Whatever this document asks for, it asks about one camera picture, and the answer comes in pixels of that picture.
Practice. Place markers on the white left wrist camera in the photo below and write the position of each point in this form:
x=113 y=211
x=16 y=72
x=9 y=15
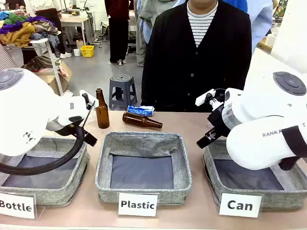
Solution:
x=86 y=94

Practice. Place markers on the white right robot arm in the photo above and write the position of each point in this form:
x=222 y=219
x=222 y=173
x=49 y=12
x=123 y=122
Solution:
x=266 y=115

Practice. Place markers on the grey fabric basket plastic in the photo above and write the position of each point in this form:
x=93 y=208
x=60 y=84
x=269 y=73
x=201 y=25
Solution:
x=144 y=143

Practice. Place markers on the person in white jacket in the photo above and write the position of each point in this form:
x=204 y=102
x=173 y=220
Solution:
x=56 y=24

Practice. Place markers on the crushed silver can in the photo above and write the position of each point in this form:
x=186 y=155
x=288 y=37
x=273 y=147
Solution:
x=67 y=93

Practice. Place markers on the person in dark red top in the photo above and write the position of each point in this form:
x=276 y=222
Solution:
x=118 y=31

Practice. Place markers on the yellow plastic crate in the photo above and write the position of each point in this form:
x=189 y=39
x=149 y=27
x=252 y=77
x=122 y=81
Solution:
x=87 y=51

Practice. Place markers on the crushed blue white can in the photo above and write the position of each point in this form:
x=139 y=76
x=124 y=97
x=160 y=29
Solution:
x=140 y=110

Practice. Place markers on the white Plastic label sign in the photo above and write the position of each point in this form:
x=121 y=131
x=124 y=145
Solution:
x=138 y=204

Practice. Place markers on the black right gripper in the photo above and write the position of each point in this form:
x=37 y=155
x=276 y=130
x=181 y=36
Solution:
x=218 y=122

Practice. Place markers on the colourful clothes pile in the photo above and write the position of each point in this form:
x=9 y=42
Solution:
x=21 y=31

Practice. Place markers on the white panel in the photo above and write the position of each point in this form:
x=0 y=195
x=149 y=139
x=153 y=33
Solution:
x=295 y=31

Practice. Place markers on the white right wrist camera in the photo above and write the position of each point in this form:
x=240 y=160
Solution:
x=204 y=97

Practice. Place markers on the white Bottle label sign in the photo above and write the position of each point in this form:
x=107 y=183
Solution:
x=16 y=206

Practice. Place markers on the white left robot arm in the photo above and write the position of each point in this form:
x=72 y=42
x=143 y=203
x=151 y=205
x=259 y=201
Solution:
x=26 y=112

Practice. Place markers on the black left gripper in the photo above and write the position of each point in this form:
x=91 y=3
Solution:
x=68 y=130

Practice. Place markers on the cardboard box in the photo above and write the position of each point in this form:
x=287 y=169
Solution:
x=61 y=81

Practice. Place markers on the white Can label sign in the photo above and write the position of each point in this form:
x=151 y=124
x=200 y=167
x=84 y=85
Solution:
x=239 y=205

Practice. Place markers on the person in light blue coat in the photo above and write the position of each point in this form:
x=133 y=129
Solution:
x=260 y=21

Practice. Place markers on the brown glass bottle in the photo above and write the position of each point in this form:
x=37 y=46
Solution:
x=136 y=118
x=102 y=115

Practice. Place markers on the clothes in cardboard box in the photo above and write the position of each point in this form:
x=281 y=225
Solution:
x=40 y=63

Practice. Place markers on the checkered cloth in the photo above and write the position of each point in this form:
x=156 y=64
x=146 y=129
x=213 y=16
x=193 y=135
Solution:
x=7 y=57

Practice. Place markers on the person in grey jacket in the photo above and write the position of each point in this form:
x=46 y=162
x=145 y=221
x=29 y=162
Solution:
x=146 y=14

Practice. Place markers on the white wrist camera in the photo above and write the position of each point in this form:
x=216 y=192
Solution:
x=86 y=94
x=204 y=97

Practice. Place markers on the white clothes table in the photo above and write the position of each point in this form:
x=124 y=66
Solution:
x=51 y=55

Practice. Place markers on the person in black cardigan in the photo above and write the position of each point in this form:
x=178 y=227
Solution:
x=177 y=60

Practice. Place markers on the grey plastic stool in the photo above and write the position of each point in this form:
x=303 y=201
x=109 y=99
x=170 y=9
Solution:
x=122 y=83

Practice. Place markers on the grey fabric basket can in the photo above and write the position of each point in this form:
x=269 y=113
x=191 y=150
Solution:
x=275 y=191

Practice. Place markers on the white background workbench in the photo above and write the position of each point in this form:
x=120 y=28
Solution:
x=73 y=21

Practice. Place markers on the grey fabric basket bottle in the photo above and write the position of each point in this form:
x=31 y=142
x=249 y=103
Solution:
x=60 y=194

